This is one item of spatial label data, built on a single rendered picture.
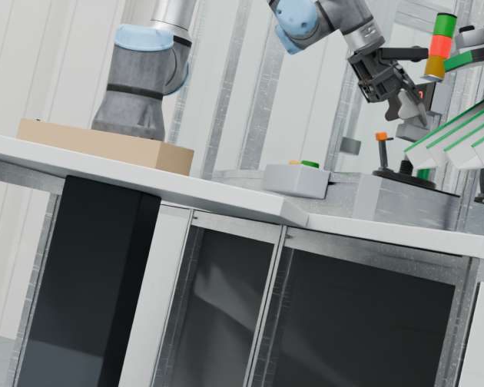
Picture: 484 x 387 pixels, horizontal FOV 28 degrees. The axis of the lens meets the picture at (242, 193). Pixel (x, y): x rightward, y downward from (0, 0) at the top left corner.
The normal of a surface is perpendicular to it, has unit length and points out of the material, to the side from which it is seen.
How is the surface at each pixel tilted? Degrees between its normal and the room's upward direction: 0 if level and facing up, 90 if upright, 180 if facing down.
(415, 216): 90
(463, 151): 90
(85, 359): 90
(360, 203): 90
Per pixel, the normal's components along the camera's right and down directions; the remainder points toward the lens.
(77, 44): -0.16, -0.08
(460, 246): -0.92, -0.22
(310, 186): 0.32, 0.03
